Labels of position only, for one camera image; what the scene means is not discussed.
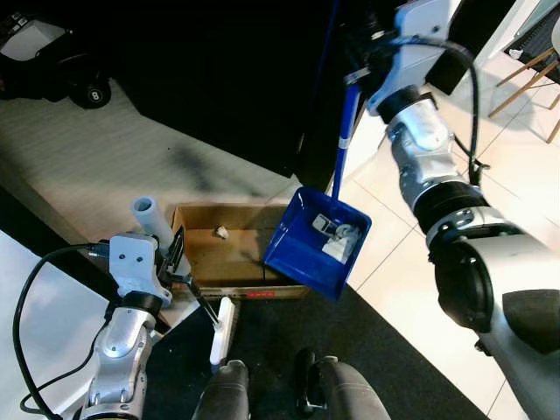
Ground hand brush with foam handle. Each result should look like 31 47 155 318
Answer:
129 195 237 367

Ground blue dustpan with long handle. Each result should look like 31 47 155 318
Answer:
262 70 373 303

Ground dark floor rug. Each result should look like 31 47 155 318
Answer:
512 9 560 62

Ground brown cardboard box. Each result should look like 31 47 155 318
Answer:
171 203 312 300

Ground grey robot left leg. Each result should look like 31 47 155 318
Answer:
192 359 250 420

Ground grey robot leg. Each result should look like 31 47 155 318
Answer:
192 359 250 420
293 348 392 420

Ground grey crumpled scrap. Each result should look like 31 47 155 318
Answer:
313 214 344 237

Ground black cabinet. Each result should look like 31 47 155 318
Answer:
109 0 386 189

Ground white chair wooden legs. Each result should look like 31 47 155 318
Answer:
488 17 560 145

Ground white crumpled paper scrap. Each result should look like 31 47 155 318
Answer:
322 232 360 262

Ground black dumbbell marked eight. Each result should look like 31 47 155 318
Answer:
66 74 113 110

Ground grey robot right leg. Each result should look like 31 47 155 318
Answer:
293 348 392 420

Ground white grey appliance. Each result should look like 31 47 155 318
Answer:
0 16 75 71

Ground light grey left wrist camera mount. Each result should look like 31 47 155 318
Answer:
108 233 173 303

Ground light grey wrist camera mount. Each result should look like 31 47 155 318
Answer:
367 0 462 115
108 233 173 303

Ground light grey right wrist camera mount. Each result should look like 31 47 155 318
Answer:
367 0 462 115

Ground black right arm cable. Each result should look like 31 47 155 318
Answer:
372 35 491 186

